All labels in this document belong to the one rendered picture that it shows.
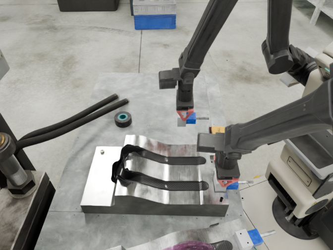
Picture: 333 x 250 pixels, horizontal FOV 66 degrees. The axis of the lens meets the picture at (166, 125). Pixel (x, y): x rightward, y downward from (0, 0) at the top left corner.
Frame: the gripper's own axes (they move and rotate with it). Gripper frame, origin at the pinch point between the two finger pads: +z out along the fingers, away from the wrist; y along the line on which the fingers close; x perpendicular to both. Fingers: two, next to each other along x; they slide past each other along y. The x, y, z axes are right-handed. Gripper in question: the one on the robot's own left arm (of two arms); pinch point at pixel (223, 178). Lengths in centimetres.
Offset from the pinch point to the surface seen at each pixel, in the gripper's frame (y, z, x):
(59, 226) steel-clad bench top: 11, 12, -56
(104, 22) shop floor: -339, 84, -121
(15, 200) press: 1, 13, -76
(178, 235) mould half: 17.6, 3.4, -15.2
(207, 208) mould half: 6.9, 7.2, -5.3
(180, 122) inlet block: -26.5, -0.7, -13.9
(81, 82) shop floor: -184, 87, -118
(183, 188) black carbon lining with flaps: 0.8, 4.8, -13.2
